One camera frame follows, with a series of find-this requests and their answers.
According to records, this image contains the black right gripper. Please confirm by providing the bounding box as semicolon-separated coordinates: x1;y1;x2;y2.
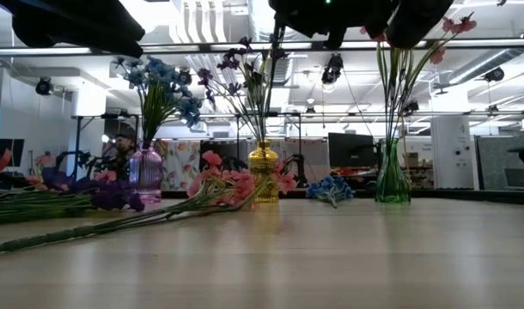
267;0;393;49

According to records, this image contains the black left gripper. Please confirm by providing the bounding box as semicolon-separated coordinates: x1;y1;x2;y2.
11;0;147;58

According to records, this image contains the blue artificial flower bunch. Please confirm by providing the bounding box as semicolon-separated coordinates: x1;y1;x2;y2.
128;57;190;149
305;174;357;210
141;55;204;149
110;54;160;149

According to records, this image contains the pink ribbed glass vase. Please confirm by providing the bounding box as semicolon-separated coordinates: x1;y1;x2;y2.
128;141;164;204

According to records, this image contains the yellow textured glass vase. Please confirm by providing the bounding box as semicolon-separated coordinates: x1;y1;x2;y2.
247;138;281;204

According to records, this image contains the green glass vase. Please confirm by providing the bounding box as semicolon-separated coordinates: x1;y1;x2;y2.
375;136;411;205

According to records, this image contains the black crossbar with light strips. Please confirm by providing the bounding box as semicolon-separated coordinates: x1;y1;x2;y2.
0;38;524;57

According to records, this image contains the person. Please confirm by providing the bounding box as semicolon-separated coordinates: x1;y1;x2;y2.
113;133;137;173

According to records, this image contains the black computer monitor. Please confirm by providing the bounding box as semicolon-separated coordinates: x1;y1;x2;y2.
0;137;26;170
327;131;377;170

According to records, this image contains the floral patterned curtain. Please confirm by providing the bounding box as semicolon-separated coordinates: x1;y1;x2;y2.
157;139;202;192

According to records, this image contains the black partition panel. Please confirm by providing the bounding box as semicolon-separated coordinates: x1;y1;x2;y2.
198;140;249;190

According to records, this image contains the orange sheet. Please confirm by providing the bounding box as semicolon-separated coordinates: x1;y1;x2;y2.
0;147;13;173

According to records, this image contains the grey partition panel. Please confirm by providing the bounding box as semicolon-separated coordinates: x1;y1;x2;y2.
475;135;524;191

